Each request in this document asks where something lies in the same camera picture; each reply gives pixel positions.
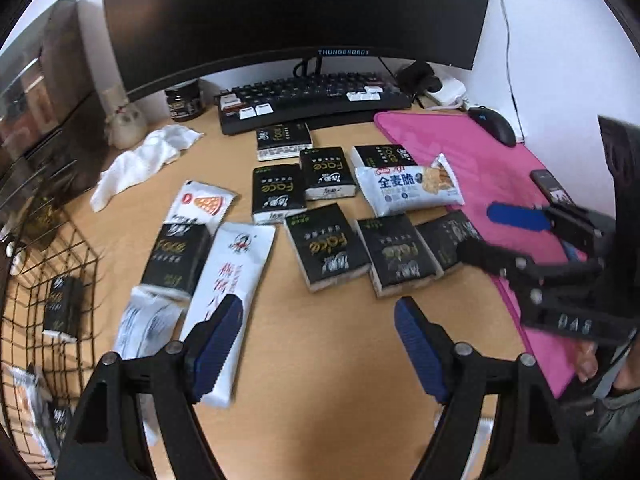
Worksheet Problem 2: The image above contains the white charger block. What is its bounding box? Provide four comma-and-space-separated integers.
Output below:
425, 77, 468, 108

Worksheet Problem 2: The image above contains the black wall cable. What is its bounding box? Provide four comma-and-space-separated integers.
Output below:
492, 0, 526, 141

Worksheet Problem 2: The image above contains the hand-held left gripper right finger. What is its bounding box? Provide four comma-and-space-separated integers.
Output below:
394, 296, 583, 480

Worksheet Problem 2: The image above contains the black curved monitor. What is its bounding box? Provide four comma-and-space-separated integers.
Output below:
100, 0, 496, 103

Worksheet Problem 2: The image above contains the wooden desktop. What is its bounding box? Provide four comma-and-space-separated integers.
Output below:
10, 105, 551, 480

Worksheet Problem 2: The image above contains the black wire basket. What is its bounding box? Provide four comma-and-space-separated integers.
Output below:
0, 210, 103, 476

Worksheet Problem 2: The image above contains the black keyboard with white keys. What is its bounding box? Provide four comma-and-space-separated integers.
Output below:
215, 72, 413, 136

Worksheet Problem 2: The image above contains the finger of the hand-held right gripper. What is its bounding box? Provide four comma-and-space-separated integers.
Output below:
487, 201, 618, 256
457, 237, 608, 306

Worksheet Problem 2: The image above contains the person's grey trouser leg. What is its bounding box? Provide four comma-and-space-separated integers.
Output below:
565, 385, 640, 480

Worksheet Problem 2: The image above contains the black computer mouse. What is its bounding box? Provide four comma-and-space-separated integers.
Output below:
467, 105, 517, 147

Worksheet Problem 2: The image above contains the dark glass display case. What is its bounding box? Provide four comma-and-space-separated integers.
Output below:
0, 0, 108, 251

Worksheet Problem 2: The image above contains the white orange-print snack packet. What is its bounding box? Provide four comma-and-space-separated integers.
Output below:
5, 365, 51, 441

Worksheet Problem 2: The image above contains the pink mouse mat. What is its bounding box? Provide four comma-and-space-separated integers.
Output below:
373, 111, 601, 398

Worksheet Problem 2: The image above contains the group of black tissue packs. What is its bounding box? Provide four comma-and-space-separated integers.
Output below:
140, 122, 445, 301

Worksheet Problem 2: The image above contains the small cream plush figure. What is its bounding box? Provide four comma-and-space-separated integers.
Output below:
102, 85, 148, 150

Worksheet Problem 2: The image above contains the black smartphone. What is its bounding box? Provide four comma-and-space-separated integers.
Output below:
530, 170, 576, 206

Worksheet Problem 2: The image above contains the white blue-print snack packet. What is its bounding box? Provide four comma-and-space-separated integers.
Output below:
114, 285, 183, 361

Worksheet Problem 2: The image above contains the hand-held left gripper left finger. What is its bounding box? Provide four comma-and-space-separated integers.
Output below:
57, 294, 246, 480

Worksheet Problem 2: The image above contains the white cracker packet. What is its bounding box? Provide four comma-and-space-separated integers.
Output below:
355, 154, 465, 217

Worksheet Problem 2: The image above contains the white crumpled cloth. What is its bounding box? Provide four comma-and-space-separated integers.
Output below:
90, 127, 205, 212

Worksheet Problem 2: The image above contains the person's right hand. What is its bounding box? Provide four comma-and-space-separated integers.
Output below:
572, 342, 601, 383

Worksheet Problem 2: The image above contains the black power adapter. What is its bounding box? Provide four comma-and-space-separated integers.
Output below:
397, 61, 441, 96

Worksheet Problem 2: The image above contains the white pizza-print snack packet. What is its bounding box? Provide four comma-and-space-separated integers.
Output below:
162, 180, 238, 233

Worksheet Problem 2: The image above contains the black gold-print tissue pack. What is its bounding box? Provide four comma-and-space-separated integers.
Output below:
416, 210, 483, 273
42, 276, 83, 343
283, 203, 373, 293

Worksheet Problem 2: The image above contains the long white red-print packet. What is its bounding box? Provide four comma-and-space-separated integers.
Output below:
179, 222, 277, 408

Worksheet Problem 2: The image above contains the dark glass jar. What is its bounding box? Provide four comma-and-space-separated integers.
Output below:
165, 86, 203, 122

